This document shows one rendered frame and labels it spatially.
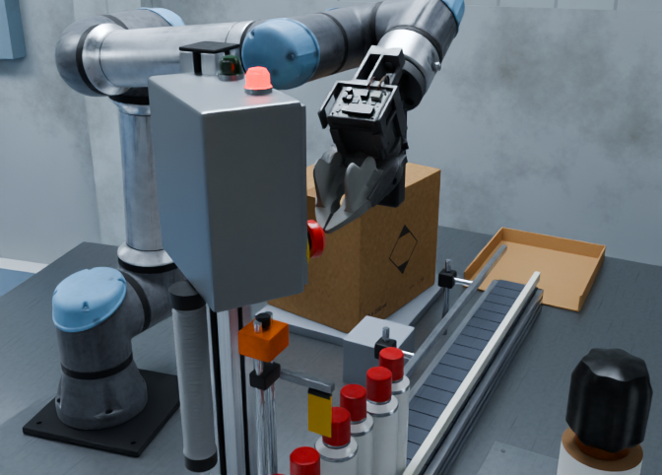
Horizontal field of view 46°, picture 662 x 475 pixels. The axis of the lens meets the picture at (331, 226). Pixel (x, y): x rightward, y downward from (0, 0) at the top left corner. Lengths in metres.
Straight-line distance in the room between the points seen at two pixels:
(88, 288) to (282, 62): 0.60
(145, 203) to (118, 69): 0.31
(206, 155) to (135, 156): 0.62
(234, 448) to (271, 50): 0.48
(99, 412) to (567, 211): 2.19
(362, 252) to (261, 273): 0.75
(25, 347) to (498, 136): 1.99
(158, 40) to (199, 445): 0.49
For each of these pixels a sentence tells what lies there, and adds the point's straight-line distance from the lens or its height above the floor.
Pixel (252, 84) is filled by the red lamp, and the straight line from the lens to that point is 0.72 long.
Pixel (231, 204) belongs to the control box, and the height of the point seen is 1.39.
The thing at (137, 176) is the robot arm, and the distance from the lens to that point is 1.30.
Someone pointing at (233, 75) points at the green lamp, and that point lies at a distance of 0.78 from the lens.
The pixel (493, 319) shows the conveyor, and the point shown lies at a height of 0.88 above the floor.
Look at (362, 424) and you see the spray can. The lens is 0.99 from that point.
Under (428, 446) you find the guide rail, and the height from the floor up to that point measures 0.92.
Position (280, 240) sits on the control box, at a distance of 0.73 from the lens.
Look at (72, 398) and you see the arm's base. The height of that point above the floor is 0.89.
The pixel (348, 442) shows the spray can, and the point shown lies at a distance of 0.95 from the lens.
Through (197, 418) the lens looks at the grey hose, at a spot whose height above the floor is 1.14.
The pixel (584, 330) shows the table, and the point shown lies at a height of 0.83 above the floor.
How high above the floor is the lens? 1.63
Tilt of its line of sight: 22 degrees down
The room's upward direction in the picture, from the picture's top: straight up
